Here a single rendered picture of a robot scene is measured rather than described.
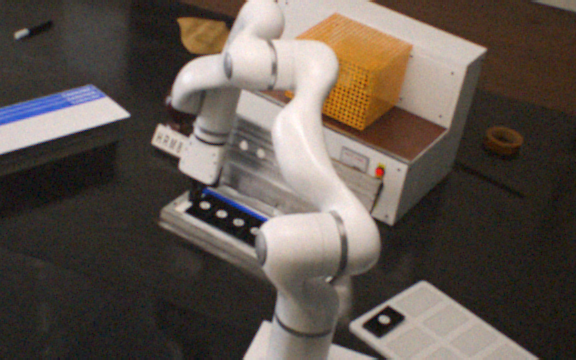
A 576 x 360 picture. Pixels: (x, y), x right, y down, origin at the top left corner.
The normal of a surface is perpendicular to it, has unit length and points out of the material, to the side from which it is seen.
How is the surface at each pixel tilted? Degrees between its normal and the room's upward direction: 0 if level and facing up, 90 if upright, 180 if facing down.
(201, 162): 78
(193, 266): 0
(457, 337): 0
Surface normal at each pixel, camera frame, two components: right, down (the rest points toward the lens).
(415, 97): -0.52, 0.40
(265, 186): -0.46, 0.19
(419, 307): 0.16, -0.82
